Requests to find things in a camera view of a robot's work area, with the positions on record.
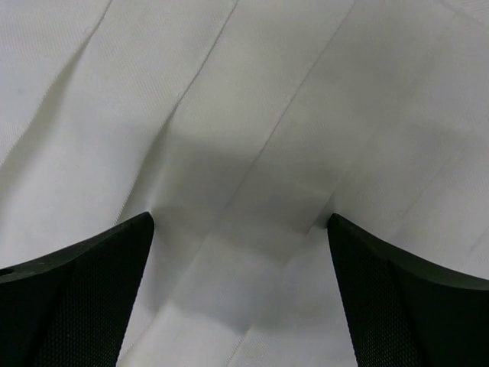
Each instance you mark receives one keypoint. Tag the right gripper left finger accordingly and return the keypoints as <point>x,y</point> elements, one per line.
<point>72,306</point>

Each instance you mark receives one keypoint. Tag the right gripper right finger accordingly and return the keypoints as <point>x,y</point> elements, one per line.
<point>403,310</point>

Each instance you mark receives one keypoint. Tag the white pleated skirt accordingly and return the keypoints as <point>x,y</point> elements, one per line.
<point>241,126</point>

